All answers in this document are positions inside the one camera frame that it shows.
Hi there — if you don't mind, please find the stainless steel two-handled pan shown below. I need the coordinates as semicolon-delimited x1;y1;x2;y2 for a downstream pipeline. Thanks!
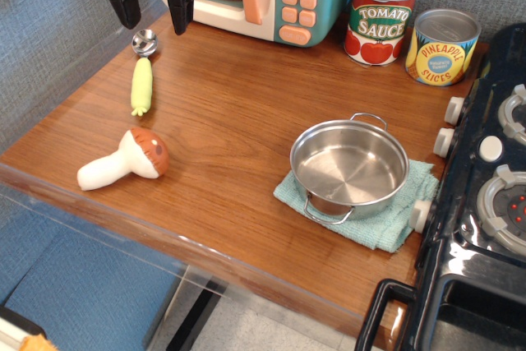
289;113;409;225

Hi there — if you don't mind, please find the plush mushroom toy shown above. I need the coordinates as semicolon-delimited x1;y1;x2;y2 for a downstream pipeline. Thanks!
76;127;169;191

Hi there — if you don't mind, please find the tomato sauce can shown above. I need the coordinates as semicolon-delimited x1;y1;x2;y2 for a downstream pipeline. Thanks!
344;0;416;66

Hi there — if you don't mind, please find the pineapple slices can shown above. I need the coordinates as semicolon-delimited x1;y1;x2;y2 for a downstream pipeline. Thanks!
405;8;481;87

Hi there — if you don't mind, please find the grey stove knob rear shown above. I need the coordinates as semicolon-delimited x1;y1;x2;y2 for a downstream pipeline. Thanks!
444;96;464;126

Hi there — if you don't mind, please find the grey stove knob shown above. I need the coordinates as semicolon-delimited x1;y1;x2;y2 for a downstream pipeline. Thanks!
433;128;454;158
408;200;431;233
444;96;464;126

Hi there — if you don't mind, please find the grey stove knob middle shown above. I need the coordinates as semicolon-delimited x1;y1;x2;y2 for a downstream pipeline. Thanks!
433;128;454;158

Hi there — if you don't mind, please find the light teal folded cloth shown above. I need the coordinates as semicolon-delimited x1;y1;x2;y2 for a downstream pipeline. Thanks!
274;159;439;253

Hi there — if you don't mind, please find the grey stove knob front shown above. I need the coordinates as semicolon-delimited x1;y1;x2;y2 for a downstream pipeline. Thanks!
408;200;431;233

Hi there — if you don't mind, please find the orange fuzzy object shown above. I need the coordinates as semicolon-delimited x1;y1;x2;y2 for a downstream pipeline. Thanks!
18;335;58;351

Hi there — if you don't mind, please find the black toy stove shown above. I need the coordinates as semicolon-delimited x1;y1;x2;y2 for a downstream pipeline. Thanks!
356;23;525;350

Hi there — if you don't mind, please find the scoop with yellow-green handle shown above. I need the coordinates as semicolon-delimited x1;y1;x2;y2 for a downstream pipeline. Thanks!
131;29;158;117

